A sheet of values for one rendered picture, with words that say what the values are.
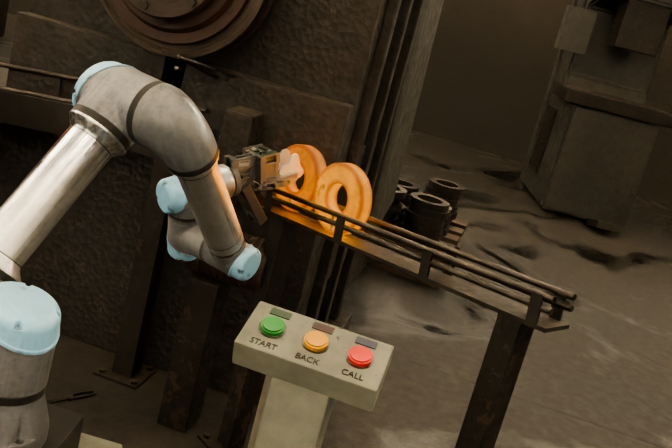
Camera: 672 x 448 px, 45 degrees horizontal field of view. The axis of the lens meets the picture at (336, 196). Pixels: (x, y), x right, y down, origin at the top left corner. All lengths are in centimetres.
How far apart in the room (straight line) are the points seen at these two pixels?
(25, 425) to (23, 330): 17
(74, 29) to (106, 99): 93
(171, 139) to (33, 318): 36
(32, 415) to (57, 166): 39
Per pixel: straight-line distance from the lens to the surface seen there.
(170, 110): 137
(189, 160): 140
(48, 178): 140
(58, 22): 238
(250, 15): 202
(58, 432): 144
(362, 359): 131
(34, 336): 127
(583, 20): 595
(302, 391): 134
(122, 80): 143
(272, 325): 134
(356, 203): 171
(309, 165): 183
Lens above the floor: 115
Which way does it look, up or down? 14 degrees down
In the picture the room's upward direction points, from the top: 15 degrees clockwise
